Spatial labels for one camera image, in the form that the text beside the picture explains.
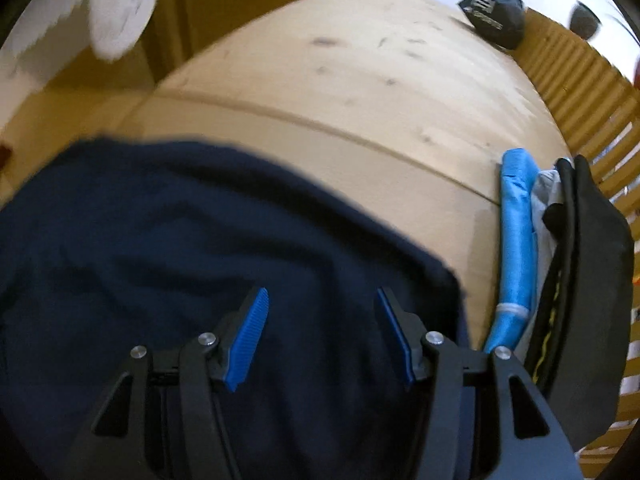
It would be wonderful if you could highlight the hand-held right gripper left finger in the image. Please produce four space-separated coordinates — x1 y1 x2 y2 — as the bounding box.
65 287 271 480

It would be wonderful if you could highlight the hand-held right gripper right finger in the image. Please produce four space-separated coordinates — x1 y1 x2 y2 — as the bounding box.
374 287 583 480

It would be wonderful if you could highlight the navy t-shirt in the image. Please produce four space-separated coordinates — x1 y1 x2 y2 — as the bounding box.
0 137 476 480

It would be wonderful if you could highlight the light blue folded garment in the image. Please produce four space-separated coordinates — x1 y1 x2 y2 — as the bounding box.
484 148 538 356

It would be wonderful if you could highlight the black folded garment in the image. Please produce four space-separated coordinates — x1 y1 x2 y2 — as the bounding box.
525 155 636 453

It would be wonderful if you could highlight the wooden railing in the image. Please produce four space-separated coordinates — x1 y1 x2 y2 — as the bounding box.
515 10 640 466

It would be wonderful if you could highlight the wooden low table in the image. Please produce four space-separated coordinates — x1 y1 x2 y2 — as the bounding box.
145 0 326 91

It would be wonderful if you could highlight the white lace tablecloth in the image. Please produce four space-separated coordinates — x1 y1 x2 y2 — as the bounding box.
0 0 168 63

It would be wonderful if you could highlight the dark ceramic vase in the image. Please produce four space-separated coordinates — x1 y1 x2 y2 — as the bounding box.
569 1 603 41

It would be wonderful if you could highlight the black drawstring bag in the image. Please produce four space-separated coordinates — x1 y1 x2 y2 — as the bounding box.
457 0 527 51

